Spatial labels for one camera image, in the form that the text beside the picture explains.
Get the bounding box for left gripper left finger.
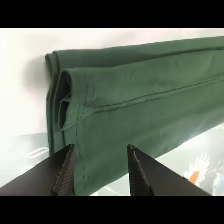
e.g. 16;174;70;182
0;143;77;197

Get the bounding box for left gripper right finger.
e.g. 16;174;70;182
126;143;212;197

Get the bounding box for dark green T-shirt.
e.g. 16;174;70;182
44;35;224;197

